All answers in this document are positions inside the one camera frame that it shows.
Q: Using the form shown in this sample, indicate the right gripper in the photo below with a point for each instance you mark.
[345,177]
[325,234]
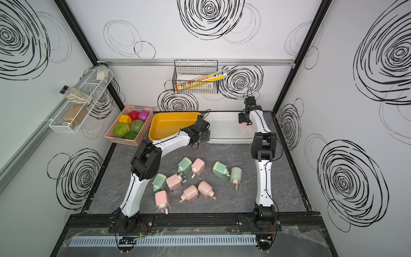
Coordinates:
[242,118]

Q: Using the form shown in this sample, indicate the white plastic storage box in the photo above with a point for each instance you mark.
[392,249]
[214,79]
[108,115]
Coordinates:
[226,129]

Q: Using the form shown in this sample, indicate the pink sharpener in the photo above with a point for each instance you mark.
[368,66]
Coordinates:
[198,167]
[245,125]
[206,190]
[175,182]
[190,194]
[162,201]

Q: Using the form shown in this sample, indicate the yellow plastic storage box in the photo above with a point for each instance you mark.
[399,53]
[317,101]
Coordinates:
[167,124]

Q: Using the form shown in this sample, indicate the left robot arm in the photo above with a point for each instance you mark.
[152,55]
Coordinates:
[145,165]

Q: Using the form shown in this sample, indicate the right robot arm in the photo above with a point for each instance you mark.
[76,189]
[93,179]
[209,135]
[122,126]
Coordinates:
[263,151]

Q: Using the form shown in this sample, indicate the yellow red tube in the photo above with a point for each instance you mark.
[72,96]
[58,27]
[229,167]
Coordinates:
[205,80]

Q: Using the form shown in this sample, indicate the green sharpener right square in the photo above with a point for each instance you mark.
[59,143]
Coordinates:
[220,170]

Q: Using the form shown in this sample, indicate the magenta toy fruit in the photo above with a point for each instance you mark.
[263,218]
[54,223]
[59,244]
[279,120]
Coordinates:
[143,115]

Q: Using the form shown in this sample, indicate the green sharpener right round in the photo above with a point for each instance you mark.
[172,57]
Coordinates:
[236,176]

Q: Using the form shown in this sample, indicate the light green toy apple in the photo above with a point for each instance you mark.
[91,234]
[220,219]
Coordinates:
[136,126]

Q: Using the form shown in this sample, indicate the red toy fruit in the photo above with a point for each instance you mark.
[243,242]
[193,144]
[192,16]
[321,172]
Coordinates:
[134,115]

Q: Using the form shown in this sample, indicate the pink perforated basket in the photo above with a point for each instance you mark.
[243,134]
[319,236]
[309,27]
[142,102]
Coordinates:
[132,139]

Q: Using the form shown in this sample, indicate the yellow toy fruit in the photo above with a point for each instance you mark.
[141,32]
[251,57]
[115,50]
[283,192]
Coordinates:
[126,119]

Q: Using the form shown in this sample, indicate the green toy cabbage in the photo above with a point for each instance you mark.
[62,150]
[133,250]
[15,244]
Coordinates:
[121,130]

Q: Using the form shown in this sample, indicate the clear jar on shelf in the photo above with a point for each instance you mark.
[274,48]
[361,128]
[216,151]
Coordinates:
[102,72]

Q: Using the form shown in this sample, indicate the brown block on shelf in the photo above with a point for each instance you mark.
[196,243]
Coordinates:
[75,115]

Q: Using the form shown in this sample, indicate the bottle lying on shelf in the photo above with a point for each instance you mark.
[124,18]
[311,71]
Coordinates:
[76,96]

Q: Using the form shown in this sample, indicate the black wire wall basket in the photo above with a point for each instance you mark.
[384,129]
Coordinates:
[191,69]

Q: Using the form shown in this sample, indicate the white slotted cable duct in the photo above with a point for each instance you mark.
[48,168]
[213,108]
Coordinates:
[179,240]

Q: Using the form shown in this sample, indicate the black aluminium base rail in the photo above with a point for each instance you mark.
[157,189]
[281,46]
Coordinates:
[151,221]

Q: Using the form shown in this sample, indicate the white wire wall shelf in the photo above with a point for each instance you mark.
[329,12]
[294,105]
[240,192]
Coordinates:
[99,109]

